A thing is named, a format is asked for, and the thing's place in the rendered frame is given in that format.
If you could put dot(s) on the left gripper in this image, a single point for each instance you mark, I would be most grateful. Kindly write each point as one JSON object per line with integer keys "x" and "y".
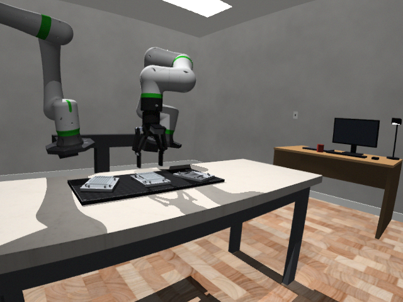
{"x": 148, "y": 118}

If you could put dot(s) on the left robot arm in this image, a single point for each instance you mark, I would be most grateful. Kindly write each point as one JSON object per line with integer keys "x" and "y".
{"x": 158, "y": 76}

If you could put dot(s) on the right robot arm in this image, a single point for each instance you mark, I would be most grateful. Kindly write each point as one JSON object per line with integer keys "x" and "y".
{"x": 50, "y": 32}

